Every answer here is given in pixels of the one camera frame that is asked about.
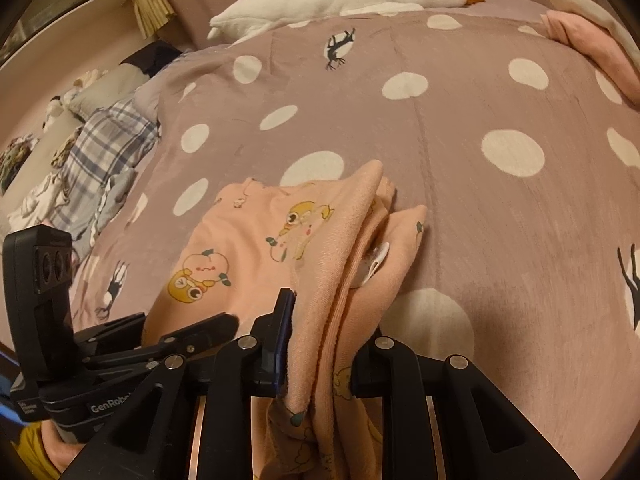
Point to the straw tassel ornament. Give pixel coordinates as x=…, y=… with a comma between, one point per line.
x=152, y=10

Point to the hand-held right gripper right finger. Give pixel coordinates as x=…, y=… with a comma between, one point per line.
x=370, y=370

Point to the beige pillow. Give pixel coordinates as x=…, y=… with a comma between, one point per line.
x=45, y=150

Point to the grey-green pillow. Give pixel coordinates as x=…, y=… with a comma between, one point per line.
x=107, y=90

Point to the white shelf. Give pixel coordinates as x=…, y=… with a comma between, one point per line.
x=65, y=25

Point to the dark brown cloth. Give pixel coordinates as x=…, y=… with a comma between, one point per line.
x=150, y=57

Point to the light blue cloth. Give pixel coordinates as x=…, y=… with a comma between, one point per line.
x=112, y=200

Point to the white goose plush toy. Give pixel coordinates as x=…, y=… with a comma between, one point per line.
x=300, y=2

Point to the small white plush toy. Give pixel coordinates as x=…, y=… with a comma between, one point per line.
x=54, y=107

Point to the orange printed shirt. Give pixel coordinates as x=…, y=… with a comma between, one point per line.
x=235, y=240

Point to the green patterned cloth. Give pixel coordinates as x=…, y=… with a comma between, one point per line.
x=15, y=160

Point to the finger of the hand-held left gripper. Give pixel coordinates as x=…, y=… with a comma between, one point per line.
x=120, y=327
x=210, y=330

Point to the folded pink cloth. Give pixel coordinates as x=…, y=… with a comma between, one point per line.
x=595, y=45

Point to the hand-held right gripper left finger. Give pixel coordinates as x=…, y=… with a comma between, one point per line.
x=284, y=325

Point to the person's left forearm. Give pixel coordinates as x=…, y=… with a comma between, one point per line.
x=35, y=452

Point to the plaid quilt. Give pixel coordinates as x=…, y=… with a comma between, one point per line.
x=110, y=135

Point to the mauve polka dot blanket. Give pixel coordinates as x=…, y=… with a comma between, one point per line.
x=450, y=210

